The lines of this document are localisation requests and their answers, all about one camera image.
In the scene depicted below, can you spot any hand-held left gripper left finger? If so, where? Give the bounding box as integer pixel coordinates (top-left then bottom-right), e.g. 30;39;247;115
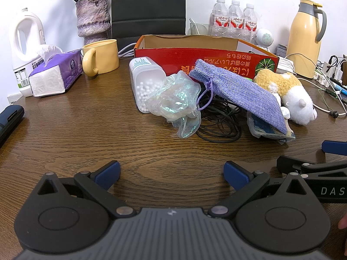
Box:
38;161;135;217

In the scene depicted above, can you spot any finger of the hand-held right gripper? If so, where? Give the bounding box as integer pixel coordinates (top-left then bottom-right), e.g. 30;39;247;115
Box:
322;140;347;156
277;155;318;174

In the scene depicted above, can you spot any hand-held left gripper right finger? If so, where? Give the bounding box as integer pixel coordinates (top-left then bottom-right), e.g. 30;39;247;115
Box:
208;161;308;218

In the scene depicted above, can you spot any blue patterned packet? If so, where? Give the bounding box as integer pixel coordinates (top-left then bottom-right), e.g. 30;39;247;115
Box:
247;111;295;145

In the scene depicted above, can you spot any yellow white plush toy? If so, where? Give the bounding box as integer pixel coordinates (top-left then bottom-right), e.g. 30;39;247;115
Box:
253;69;318;126

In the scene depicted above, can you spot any purple woven drawstring pouch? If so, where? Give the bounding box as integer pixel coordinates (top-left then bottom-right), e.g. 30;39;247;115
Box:
189;59;288;135

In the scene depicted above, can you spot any iridescent organza bag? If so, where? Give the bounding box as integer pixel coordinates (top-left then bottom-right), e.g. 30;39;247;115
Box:
145;70;202;139

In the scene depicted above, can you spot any plastic jar of white beads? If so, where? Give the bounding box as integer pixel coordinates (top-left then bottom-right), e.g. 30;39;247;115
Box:
129;56;166;113

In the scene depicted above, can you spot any red cardboard box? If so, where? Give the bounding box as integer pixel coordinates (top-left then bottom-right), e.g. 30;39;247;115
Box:
134;34;280;80

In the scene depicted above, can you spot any blue pen tool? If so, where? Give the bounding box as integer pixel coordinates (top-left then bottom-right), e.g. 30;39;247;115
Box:
329;77;347;96

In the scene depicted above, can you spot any white power strip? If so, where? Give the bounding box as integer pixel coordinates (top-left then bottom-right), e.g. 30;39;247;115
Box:
314;55;347;87

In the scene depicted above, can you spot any dark blue case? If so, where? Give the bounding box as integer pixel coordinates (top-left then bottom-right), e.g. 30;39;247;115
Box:
0;105;25;148

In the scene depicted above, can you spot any purple tissue pack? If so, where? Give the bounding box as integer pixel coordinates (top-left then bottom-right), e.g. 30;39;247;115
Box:
28;44;84;98

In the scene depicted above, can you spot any yellow mug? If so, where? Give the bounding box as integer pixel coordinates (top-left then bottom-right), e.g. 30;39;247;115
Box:
82;39;120;77

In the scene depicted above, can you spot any yellow thermos jug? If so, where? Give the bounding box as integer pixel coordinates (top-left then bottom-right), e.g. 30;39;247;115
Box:
286;0;327;63

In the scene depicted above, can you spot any white round robot speaker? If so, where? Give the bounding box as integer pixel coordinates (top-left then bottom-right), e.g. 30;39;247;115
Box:
255;28;274;52

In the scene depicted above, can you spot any clear water bottle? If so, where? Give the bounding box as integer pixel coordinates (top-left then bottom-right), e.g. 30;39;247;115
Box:
210;0;231;38
228;0;246;40
242;3;258;42

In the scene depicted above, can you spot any glass cup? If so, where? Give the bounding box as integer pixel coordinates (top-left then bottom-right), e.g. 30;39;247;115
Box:
189;18;212;36

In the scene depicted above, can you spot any white detergent jug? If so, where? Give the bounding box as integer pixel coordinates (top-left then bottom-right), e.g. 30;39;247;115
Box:
9;8;46;98

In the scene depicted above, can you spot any thin white cable black plug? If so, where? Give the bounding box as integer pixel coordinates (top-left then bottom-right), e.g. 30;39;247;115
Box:
297;76;339;118

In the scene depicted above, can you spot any white charger with cable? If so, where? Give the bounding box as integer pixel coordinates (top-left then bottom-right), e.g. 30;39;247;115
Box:
277;56;297;74

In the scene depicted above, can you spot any pale purple cable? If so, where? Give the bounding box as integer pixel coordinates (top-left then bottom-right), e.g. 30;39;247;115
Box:
118;43;136;59

